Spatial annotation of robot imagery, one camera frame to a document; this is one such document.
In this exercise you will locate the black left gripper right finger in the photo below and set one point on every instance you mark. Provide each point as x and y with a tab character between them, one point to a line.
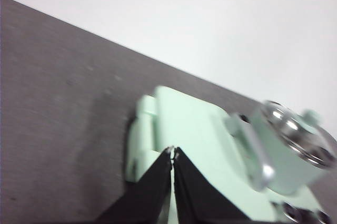
200	197

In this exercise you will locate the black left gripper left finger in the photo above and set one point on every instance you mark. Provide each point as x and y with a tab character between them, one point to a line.
147	197

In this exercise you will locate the mint green steamer pot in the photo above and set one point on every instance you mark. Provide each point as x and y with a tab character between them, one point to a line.
284	166

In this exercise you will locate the mint green breakfast maker base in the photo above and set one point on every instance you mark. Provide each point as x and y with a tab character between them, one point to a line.
139	150

